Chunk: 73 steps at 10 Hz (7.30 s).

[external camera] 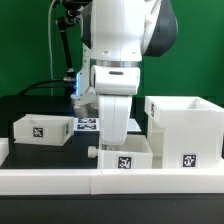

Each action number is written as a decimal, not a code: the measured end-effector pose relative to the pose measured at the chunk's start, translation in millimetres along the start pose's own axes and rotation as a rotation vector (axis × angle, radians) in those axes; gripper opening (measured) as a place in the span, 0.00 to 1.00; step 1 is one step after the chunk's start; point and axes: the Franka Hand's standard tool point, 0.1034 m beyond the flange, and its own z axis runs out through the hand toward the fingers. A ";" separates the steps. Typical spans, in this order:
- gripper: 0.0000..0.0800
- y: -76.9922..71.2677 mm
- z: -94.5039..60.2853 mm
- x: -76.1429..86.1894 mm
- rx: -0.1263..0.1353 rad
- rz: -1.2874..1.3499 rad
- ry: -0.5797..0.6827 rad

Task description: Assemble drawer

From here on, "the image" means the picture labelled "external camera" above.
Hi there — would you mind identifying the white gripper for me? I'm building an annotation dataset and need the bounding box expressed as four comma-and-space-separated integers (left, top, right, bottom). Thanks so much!
98, 95, 132, 151

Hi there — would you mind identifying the white front drawer box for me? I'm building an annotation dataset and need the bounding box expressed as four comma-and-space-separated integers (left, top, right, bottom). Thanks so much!
88, 134, 153, 169

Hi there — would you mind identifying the white drawer box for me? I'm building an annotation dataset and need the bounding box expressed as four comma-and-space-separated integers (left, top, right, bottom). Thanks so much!
88, 134, 153, 169
13, 114, 74, 146

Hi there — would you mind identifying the white drawer cabinet frame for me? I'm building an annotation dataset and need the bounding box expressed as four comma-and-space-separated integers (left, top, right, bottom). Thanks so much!
145, 96, 224, 169

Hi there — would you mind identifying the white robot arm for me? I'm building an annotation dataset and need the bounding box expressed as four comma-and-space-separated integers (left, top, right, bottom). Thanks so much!
75, 0, 178, 150

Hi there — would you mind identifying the fiducial marker sheet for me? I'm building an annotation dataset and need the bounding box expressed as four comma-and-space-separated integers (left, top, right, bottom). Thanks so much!
73, 117, 142, 133

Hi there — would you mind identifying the white left barrier block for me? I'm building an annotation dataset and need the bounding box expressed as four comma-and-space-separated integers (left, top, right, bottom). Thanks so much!
0, 138, 9, 166

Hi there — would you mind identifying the white front barrier rail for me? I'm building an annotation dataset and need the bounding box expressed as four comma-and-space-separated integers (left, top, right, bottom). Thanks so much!
0, 168, 224, 196

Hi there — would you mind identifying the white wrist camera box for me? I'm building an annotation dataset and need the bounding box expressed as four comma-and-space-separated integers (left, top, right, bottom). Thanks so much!
91, 65, 140, 95

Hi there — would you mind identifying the black cable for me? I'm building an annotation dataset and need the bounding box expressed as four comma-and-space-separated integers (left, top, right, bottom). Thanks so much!
17, 78, 73, 97

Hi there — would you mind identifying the white cable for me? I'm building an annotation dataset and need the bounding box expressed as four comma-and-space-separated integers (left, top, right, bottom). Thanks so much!
47, 0, 58, 97

